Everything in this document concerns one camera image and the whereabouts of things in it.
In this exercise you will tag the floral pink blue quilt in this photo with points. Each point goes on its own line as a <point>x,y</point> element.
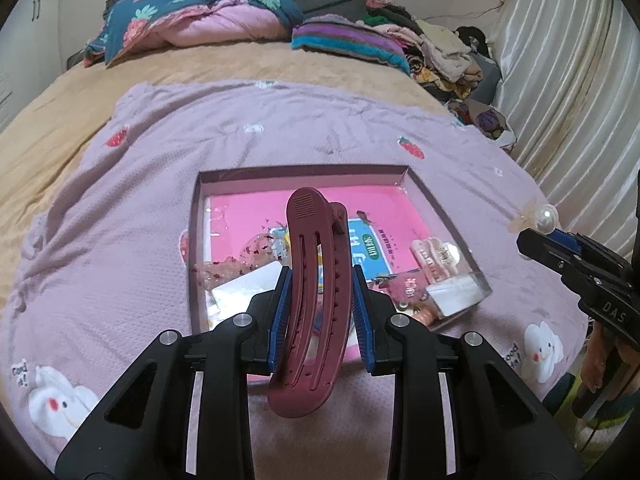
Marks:
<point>200,20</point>

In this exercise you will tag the pearl hair clip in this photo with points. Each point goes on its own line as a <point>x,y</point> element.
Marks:
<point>547,217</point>

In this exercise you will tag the white earring card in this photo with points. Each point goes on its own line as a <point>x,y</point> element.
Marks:
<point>245,285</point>

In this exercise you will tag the maroon hair clip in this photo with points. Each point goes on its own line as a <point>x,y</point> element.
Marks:
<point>310,310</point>

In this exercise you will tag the clear plastic case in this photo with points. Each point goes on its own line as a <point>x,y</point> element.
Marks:
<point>455,295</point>

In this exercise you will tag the striped fleece blanket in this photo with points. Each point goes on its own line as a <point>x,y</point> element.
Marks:
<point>350,42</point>

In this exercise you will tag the beige bed sheet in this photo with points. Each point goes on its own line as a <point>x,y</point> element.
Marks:
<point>50,125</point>

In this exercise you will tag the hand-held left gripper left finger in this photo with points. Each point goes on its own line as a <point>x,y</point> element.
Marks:
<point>280,320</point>

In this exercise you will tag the shallow grey box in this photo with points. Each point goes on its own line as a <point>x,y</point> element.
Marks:
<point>300,177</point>

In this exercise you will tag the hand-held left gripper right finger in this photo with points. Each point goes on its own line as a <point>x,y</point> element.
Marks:
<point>361,320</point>

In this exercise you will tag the pile of clothes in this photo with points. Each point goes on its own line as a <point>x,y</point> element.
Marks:
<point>450,55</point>

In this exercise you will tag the purple printed blanket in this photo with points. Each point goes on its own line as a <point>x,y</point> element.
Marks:
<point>125,210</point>

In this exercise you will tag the white striped curtain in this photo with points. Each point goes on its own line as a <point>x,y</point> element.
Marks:
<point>575,85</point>

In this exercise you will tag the beige hair claw clip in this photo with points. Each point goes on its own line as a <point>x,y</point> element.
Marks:
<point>435,260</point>

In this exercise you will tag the person's right hand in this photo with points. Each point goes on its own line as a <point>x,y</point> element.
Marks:
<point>595,360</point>

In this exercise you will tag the pink dotted mesh bow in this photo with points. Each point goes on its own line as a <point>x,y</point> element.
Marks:
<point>220,267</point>

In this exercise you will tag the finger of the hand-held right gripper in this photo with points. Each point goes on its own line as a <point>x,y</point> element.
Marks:
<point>565,238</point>
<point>550,252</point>

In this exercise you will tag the white wardrobe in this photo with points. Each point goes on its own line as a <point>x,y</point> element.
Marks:
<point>25,50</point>

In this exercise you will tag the green cloth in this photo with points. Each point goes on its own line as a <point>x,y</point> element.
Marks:
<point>567,405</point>

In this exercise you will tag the pink fluffy hair accessory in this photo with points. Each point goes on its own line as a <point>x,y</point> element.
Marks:
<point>405,290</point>

